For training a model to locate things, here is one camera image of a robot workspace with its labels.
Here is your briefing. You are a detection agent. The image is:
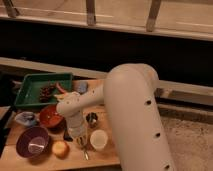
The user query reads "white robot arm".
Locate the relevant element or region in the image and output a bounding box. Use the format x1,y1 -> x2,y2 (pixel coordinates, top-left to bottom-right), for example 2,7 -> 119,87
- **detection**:
57,64 -> 177,171

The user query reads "red pepper piece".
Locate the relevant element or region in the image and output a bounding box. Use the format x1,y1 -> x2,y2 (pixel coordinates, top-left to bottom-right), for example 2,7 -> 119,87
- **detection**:
55,82 -> 68,94

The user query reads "white cup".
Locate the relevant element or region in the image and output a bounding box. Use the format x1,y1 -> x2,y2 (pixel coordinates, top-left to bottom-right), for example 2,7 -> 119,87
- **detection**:
90,129 -> 108,151

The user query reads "black rectangular block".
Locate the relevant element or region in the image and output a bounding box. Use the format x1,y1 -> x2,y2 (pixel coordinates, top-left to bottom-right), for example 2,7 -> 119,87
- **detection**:
63,131 -> 73,142

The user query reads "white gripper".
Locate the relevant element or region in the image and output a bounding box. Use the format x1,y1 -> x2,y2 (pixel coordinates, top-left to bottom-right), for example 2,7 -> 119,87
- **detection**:
66,114 -> 87,147

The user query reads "dark grapes cluster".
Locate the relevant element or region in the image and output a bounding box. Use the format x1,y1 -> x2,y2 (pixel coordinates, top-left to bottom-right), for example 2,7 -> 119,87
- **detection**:
39,84 -> 55,103

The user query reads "wooden table board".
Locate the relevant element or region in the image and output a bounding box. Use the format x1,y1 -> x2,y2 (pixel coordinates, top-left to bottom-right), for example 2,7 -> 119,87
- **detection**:
0,77 -> 121,171

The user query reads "red bowl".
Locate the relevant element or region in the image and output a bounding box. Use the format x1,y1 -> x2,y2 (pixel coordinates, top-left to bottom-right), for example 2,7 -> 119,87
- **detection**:
39,105 -> 64,128

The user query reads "green plastic tray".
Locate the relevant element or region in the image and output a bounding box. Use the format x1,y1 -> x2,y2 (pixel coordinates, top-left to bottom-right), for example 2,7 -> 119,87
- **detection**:
14,73 -> 73,110

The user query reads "orange fruit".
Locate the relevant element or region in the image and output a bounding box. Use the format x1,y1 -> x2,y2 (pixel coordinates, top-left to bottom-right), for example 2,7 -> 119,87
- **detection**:
52,141 -> 69,158

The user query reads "blue sponge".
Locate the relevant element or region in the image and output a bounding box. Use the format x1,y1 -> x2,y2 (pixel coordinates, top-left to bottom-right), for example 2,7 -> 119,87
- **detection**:
75,81 -> 88,94

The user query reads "pale banana piece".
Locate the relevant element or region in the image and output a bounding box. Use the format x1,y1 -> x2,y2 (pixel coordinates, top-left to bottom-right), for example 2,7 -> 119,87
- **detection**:
54,93 -> 68,101

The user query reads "blue crumpled cloth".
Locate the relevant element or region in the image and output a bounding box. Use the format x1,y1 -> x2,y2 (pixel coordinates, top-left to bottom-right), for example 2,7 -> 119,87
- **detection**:
14,112 -> 37,127

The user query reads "small metal cup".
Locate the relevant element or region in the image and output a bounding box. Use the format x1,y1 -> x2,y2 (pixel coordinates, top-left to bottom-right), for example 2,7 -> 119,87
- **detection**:
86,112 -> 98,128

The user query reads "silver fork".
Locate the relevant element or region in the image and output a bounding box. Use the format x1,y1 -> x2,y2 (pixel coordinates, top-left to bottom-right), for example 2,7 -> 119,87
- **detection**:
82,145 -> 89,160

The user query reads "purple bowl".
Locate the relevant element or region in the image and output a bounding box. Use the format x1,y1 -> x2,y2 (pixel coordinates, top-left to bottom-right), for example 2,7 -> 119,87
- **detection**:
16,126 -> 50,158

